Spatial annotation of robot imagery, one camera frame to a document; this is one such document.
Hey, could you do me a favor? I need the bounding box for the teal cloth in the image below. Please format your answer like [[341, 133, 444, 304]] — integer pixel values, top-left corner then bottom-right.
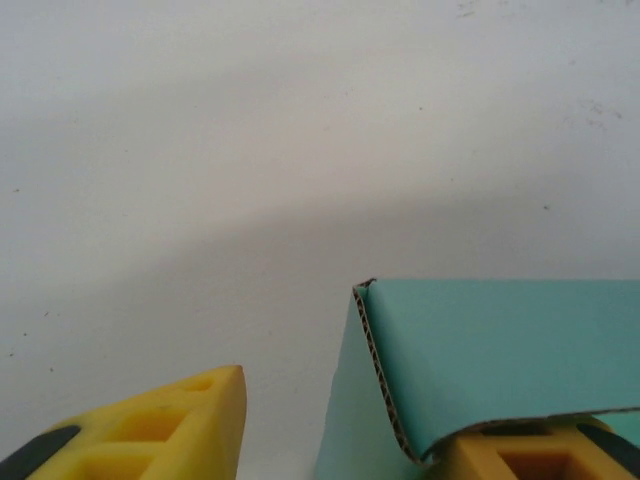
[[313, 277, 640, 480]]

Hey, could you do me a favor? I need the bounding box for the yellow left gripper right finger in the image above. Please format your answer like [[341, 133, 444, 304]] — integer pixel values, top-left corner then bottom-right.
[[430, 412, 640, 480]]

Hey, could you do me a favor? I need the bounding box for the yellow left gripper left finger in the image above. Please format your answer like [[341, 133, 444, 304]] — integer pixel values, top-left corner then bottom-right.
[[0, 364, 249, 480]]

